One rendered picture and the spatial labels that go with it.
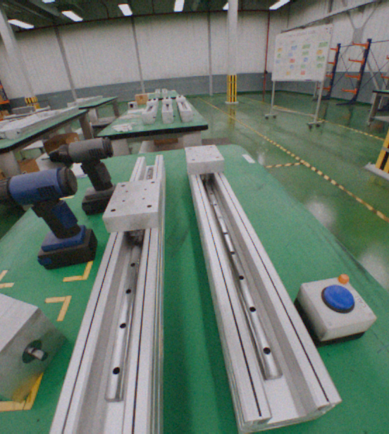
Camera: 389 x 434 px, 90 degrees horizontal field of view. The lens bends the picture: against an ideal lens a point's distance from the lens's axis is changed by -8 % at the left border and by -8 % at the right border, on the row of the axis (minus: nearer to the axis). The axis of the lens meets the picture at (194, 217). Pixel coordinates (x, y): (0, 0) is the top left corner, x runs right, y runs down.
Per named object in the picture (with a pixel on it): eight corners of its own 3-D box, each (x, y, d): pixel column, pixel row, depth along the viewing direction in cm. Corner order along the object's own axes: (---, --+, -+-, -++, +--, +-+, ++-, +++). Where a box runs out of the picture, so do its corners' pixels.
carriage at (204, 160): (224, 180, 67) (224, 159, 63) (189, 183, 66) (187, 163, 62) (215, 162, 80) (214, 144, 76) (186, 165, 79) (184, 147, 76)
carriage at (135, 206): (162, 237, 45) (157, 211, 42) (111, 243, 45) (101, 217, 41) (163, 200, 59) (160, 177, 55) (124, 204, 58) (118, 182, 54)
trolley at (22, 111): (50, 158, 397) (28, 104, 339) (22, 163, 389) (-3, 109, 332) (65, 145, 481) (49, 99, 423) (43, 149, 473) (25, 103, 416)
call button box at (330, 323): (361, 338, 30) (379, 317, 27) (304, 351, 30) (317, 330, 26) (332, 296, 37) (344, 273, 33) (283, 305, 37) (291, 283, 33)
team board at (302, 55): (262, 119, 564) (268, 34, 454) (275, 117, 581) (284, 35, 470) (309, 129, 451) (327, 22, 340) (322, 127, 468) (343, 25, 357)
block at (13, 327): (33, 411, 25) (-13, 388, 20) (-19, 381, 28) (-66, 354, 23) (77, 342, 33) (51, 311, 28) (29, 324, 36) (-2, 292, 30)
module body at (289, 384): (317, 418, 23) (343, 399, 18) (238, 435, 23) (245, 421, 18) (211, 170, 89) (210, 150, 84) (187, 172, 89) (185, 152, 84)
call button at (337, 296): (355, 311, 29) (361, 303, 28) (331, 315, 29) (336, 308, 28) (339, 289, 32) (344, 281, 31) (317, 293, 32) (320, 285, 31)
